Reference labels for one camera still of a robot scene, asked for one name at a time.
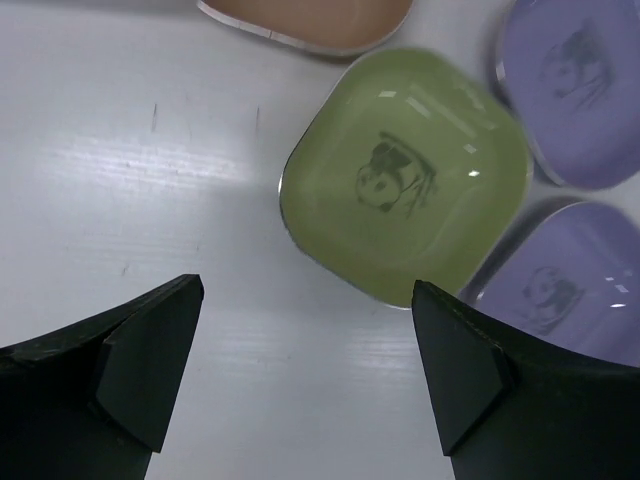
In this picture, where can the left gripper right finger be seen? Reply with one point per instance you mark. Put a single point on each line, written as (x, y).
(509, 405)

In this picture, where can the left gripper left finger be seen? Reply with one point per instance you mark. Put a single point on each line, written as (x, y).
(94, 400)

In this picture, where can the purple plate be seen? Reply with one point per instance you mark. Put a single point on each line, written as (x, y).
(571, 278)
(570, 72)

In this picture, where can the green plate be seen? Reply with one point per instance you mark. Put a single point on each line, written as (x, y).
(410, 170)

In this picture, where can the brown plate near bin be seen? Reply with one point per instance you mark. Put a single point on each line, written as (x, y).
(335, 28)

